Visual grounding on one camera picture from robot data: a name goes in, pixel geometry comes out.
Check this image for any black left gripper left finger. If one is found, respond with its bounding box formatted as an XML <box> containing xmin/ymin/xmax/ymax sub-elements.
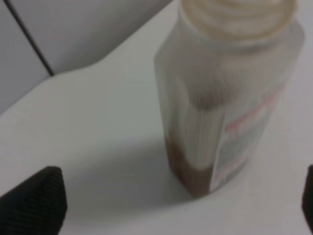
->
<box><xmin>0</xmin><ymin>166</ymin><xmax>67</xmax><ymax>235</ymax></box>

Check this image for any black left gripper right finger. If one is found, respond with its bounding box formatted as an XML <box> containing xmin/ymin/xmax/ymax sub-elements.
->
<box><xmin>301</xmin><ymin>165</ymin><xmax>313</xmax><ymax>234</ymax></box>

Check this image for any clear plastic drink bottle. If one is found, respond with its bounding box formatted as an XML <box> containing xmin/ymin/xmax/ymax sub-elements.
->
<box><xmin>154</xmin><ymin>0</ymin><xmax>306</xmax><ymax>198</ymax></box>

